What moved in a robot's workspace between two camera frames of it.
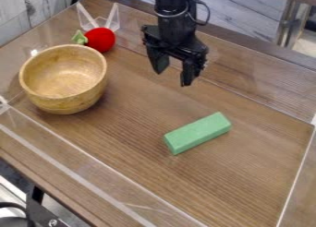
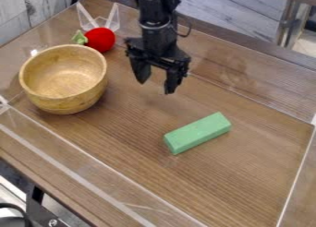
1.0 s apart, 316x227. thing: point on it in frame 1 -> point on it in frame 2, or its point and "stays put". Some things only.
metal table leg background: (292, 20) stays put
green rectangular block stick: (197, 133) stays put
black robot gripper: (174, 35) -> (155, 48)
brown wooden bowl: (63, 77) stays put
